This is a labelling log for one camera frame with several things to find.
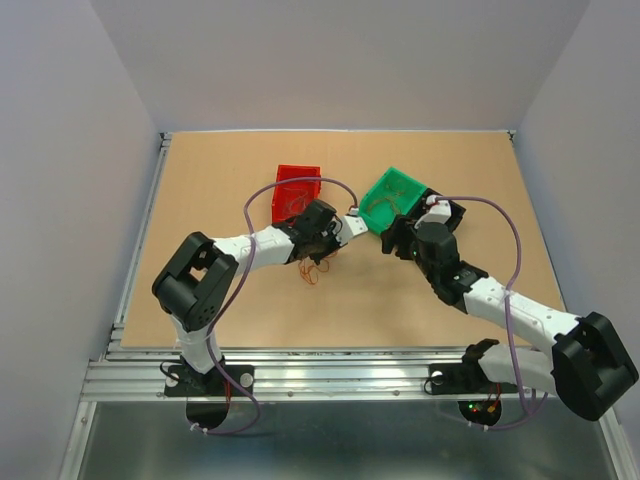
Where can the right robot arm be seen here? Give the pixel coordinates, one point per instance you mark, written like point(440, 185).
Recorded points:
point(579, 359)

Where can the red plastic bin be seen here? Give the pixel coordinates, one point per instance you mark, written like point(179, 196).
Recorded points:
point(292, 198)

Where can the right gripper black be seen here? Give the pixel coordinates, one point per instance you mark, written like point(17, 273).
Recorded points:
point(402, 227)

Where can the green plastic bin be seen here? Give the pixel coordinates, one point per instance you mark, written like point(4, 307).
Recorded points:
point(394, 193)

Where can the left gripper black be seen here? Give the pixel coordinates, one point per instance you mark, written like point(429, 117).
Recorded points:
point(335, 243)

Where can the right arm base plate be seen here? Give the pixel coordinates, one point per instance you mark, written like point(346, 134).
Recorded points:
point(456, 379)

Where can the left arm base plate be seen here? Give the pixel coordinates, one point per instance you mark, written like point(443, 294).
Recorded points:
point(181, 381)

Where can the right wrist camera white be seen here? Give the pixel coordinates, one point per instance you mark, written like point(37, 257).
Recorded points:
point(437, 210)

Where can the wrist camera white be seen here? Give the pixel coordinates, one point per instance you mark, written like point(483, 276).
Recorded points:
point(353, 226)
point(437, 210)

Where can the black plastic bin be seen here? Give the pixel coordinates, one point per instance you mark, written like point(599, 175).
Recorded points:
point(457, 211)

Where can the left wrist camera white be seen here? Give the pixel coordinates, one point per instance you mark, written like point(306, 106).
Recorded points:
point(353, 226)

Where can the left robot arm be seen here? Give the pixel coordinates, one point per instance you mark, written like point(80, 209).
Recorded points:
point(193, 286)

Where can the aluminium rail frame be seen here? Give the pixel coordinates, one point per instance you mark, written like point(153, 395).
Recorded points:
point(327, 413)

